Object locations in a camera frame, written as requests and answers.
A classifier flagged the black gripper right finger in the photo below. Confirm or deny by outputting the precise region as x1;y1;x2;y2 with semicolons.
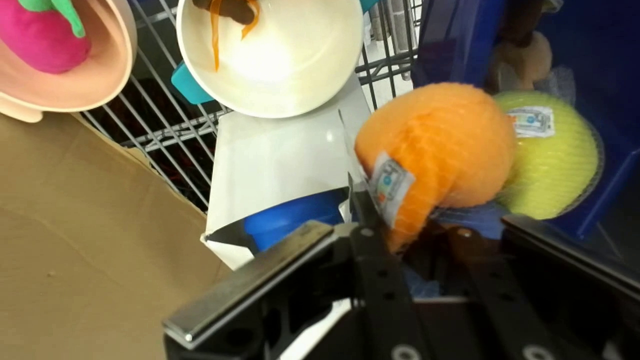
444;226;565;360

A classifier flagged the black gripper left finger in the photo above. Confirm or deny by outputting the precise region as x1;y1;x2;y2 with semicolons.
346;174;427;360

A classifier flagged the pack of plush ball toys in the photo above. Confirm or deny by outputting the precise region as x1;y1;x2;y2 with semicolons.
351;80;606;258

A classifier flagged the beige plush toy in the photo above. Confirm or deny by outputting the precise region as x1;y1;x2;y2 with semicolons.
484;27;555;94

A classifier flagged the blue plastic container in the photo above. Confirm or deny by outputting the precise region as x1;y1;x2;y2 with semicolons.
409;0;640;246

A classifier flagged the pink plush with green leaves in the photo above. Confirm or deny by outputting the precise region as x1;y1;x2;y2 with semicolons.
0;0;94;76

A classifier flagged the blue round item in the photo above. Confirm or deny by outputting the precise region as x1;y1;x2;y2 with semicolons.
241;188;349;256

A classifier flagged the white cardboard box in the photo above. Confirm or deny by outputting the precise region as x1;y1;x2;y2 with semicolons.
200;69;376;272

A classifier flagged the white bowl with teal rim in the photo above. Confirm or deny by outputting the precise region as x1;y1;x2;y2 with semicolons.
168;0;377;122

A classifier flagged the brown cardboard box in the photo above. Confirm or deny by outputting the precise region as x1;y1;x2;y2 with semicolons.
0;111;236;360

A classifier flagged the small brown orange toy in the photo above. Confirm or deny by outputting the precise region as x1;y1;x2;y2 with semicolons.
189;0;264;71

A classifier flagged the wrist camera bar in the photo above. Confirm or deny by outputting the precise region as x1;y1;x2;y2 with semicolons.
160;218;361;354

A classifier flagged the metal wire shelf rack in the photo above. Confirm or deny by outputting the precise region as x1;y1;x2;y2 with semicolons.
78;0;427;211

